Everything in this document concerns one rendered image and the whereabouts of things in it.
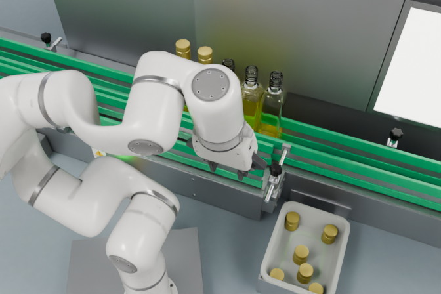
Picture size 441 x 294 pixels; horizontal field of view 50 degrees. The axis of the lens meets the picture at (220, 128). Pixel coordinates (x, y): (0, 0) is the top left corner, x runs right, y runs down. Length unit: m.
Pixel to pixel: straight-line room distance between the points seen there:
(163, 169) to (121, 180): 0.36
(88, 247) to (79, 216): 0.38
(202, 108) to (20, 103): 0.28
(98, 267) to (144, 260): 0.35
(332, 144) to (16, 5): 1.40
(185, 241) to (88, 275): 0.24
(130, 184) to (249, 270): 0.44
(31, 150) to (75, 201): 0.12
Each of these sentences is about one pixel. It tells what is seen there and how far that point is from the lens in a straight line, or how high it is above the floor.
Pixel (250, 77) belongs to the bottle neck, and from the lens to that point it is 1.09.
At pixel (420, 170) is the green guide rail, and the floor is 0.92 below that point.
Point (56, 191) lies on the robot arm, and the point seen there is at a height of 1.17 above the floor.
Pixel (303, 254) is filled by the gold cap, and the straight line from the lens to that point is 1.19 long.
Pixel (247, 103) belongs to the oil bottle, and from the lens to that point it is 1.13.
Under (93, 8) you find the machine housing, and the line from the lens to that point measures 1.44.
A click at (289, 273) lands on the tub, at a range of 1.22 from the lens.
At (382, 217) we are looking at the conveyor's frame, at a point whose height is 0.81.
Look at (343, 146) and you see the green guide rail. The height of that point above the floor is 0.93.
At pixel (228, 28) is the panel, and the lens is 1.20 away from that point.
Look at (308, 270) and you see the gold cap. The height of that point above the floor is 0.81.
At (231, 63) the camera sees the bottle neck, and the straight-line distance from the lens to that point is 1.11.
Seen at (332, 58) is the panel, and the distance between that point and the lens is 1.17.
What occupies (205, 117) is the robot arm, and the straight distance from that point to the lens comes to 0.61.
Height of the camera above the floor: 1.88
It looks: 50 degrees down
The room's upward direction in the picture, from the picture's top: straight up
